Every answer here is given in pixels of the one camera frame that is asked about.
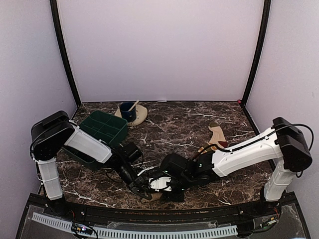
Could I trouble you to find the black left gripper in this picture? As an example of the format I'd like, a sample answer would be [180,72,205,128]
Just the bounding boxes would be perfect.
[116,161,151,201]

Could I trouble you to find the tan sock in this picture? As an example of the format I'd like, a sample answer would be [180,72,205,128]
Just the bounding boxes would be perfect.
[141,192,163,203]

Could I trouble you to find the green plastic divided tray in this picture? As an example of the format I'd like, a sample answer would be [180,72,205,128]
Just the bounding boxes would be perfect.
[62,111,127,171]

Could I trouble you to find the striped brown red sock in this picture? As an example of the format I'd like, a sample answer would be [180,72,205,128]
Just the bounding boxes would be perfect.
[198,122,228,152]

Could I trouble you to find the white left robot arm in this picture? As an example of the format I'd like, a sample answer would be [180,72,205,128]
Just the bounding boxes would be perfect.
[29,111,152,217]

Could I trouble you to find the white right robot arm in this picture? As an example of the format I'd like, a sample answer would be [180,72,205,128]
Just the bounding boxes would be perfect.
[149,117,313,216]

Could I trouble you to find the dark blue cup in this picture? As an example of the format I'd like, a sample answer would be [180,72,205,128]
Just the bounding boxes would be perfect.
[120,102,137,122]

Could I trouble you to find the small circuit board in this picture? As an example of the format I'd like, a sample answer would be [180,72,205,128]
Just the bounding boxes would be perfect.
[71,223,93,235]

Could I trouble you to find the wooden stick in cup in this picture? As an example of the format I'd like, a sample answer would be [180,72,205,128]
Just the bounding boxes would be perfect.
[128,100,139,112]

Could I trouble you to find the white slotted cable duct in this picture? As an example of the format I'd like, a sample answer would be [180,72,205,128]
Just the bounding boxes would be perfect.
[31,213,238,239]

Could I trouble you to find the black front rail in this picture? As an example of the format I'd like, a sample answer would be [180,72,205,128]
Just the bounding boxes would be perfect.
[66,201,260,224]

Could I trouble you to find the black left frame post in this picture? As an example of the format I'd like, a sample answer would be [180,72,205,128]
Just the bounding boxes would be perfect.
[49,0,82,107]

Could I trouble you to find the black frame post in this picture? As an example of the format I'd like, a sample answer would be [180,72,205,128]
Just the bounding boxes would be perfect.
[241,0,271,106]
[49,0,82,107]

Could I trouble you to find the black right frame post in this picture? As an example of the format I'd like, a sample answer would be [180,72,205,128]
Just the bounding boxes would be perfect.
[241,0,271,106]

